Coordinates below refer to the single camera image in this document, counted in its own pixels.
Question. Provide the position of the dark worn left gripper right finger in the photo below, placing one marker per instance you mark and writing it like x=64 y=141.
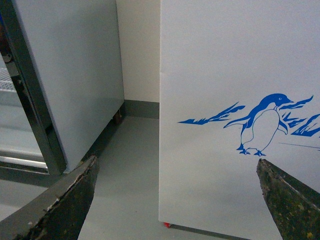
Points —
x=293 y=205

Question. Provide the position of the white chest freezer blue rim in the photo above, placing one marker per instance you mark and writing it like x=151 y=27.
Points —
x=213 y=54

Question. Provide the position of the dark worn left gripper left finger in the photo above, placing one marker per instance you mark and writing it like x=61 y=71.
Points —
x=59 y=212

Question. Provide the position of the blue penguin decal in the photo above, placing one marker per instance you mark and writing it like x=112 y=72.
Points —
x=261 y=124

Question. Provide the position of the white upright display fridge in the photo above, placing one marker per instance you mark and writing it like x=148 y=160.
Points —
x=61 y=81

